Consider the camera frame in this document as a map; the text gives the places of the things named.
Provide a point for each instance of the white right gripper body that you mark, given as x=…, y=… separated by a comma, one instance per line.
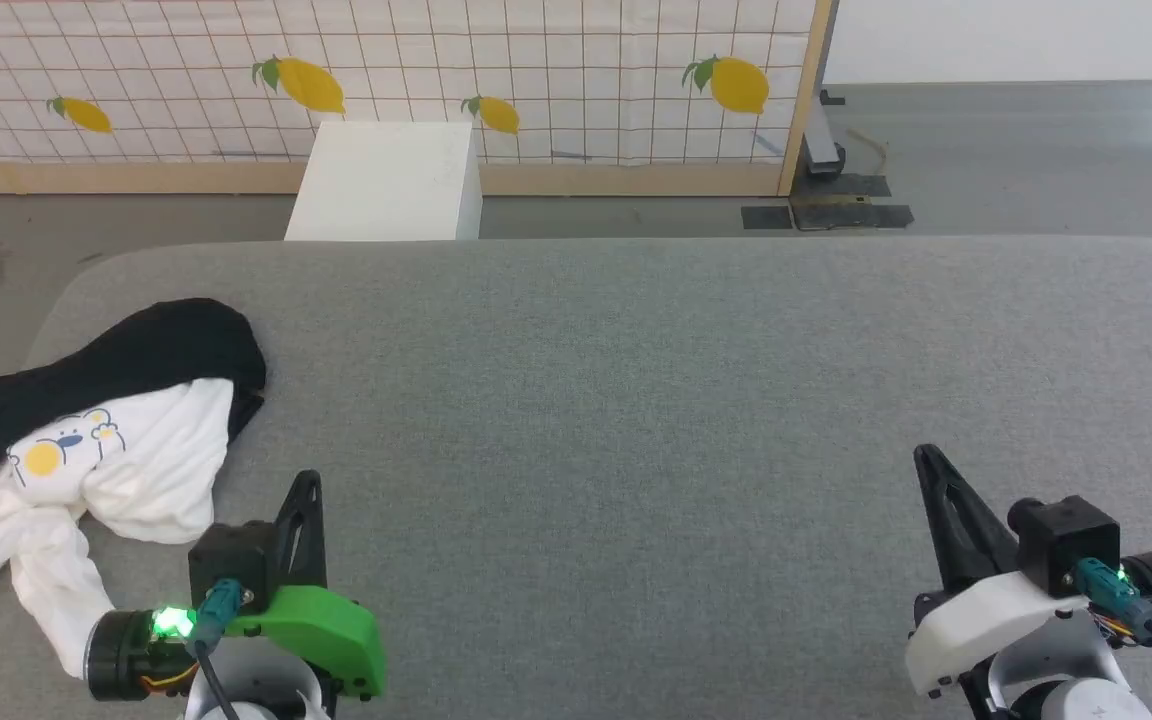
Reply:
x=986, y=615

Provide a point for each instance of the black and white garment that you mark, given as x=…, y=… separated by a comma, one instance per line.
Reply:
x=156, y=460

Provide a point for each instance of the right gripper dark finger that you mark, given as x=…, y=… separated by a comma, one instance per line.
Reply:
x=961, y=530

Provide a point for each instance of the lemon print partition screen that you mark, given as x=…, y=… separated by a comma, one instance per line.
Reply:
x=536, y=60

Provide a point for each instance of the small black floor tape patch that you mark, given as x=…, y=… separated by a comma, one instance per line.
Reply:
x=766, y=217

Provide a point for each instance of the black floor tape under foot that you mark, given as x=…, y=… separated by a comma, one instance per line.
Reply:
x=856, y=186

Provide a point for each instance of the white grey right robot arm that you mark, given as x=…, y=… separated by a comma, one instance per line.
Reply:
x=1066, y=692

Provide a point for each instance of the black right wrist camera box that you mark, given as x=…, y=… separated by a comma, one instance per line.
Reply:
x=1066, y=540

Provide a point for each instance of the white box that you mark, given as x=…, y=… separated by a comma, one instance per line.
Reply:
x=386, y=180

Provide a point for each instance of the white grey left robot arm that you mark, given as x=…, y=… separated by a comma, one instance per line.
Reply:
x=266, y=692

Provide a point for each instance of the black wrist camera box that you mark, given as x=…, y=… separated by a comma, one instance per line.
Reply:
x=1066, y=540
x=231, y=560

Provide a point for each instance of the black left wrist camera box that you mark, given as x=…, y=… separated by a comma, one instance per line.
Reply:
x=231, y=560

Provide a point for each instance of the grey metal partition foot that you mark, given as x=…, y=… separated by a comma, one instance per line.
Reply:
x=821, y=150

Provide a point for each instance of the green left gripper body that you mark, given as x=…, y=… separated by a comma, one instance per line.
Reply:
x=326, y=630

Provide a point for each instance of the grey fabric sofa seat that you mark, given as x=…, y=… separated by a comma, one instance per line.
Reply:
x=636, y=400

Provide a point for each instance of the long black floor tape patch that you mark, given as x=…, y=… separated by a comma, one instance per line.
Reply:
x=851, y=216

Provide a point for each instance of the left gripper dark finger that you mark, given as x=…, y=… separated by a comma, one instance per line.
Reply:
x=301, y=540

